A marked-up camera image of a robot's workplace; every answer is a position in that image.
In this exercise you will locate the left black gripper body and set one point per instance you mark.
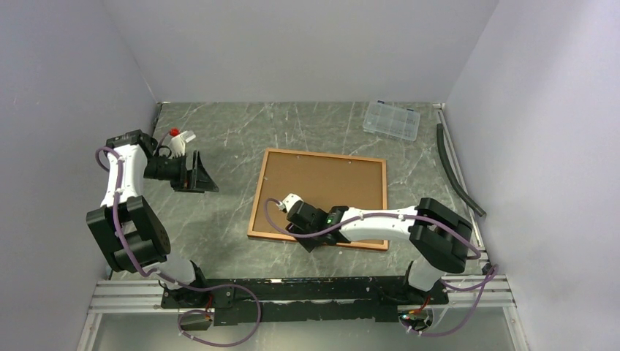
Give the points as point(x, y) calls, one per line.
point(168, 169)

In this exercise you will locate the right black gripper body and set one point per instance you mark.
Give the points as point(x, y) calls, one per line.
point(296, 229)

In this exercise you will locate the wooden picture frame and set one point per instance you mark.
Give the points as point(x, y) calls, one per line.
point(256, 203)

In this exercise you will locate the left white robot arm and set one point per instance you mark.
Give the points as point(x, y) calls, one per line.
point(125, 227)

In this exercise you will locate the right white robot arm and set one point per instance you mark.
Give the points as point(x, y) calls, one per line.
point(441, 237)

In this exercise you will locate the clear plastic organizer box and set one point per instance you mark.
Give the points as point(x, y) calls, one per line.
point(391, 121)

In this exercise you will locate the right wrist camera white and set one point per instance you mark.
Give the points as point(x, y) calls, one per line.
point(288, 202)

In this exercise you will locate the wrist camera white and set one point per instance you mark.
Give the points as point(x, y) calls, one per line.
point(288, 202)
point(179, 140)

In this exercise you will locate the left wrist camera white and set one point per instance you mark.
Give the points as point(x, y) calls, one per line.
point(179, 140)

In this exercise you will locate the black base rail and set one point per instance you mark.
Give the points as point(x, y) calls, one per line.
point(378, 298)

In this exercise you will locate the aluminium extrusion rail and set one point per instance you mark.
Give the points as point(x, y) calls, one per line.
point(125, 297)

